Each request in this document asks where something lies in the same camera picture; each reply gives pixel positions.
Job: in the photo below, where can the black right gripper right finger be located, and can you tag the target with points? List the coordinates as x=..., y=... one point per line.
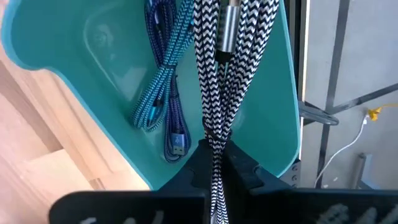
x=245, y=174

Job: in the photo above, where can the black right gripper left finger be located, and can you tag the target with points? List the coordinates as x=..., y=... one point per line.
x=196, y=174

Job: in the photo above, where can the grey metal desk leg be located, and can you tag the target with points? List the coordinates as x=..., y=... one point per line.
x=360, y=171

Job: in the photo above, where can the teal plastic bin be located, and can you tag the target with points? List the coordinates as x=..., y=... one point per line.
x=77, y=46

